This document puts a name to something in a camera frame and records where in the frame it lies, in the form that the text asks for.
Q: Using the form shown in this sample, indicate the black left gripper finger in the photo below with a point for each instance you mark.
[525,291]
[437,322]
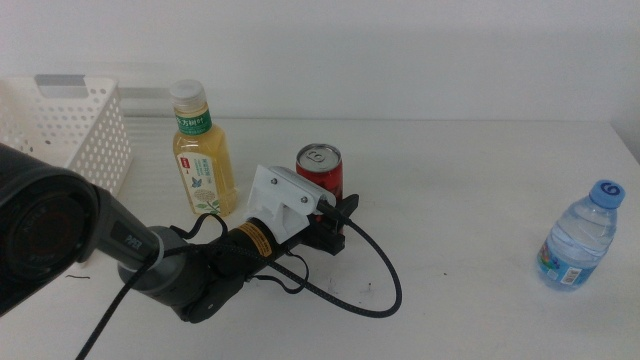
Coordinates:
[350,205]

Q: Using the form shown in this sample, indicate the red soda can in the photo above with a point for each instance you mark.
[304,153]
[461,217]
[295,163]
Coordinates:
[325,177]

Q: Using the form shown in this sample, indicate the yellow tea bottle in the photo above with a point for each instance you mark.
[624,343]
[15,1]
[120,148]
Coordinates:
[205,150]

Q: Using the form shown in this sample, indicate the clear water bottle blue cap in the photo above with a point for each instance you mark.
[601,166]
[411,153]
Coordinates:
[577,240]

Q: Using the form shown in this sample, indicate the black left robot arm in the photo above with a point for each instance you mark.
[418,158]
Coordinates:
[50,225]

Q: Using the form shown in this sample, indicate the white perforated plastic basket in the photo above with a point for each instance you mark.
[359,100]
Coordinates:
[105,150]

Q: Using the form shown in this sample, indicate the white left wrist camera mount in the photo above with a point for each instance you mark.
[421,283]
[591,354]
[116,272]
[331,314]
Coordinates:
[280,200]

